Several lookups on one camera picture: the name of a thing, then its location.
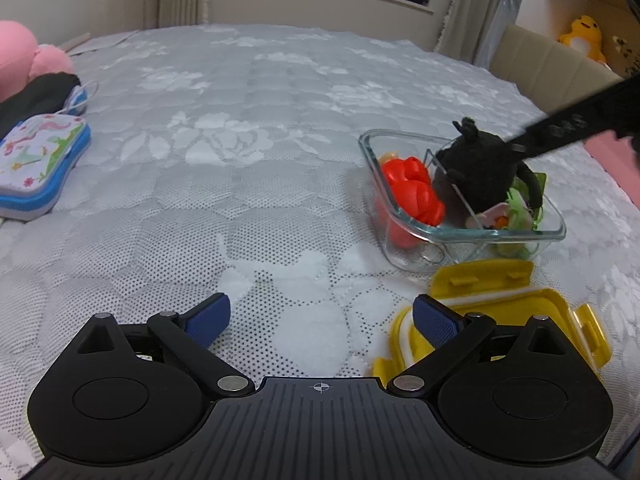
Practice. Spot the black cloth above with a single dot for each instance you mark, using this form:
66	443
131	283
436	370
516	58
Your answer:
35	102

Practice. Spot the white paper sheet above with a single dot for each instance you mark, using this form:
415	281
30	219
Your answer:
100	42

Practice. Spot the yellow plush toy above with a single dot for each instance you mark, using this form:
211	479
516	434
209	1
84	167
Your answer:
585	35

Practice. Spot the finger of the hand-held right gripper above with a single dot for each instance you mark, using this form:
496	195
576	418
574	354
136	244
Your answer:
565	127

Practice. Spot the grey patterned mattress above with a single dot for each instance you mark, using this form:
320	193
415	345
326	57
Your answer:
225	160

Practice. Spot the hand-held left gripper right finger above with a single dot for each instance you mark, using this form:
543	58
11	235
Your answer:
437	322

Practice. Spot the printed blue pencil case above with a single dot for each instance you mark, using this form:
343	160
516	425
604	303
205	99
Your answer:
35	160

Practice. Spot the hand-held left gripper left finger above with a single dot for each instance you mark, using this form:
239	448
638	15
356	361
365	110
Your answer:
207	320

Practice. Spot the beige padded headboard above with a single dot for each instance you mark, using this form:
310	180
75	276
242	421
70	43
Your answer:
545	70

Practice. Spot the pink pillow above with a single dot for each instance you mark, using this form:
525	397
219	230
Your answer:
612	160

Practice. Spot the black plush toy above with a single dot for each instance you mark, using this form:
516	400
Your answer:
475	165

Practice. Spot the yellow container lid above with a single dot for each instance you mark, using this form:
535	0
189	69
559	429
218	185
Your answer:
550	310

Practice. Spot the blue white small case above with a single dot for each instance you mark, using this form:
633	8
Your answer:
80	97

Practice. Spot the green paper tag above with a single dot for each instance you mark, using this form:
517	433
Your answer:
522	207

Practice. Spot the clear glass divided container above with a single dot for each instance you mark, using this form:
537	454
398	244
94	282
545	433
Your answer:
415	230

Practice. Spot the pink plush toy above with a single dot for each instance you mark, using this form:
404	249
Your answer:
25	55

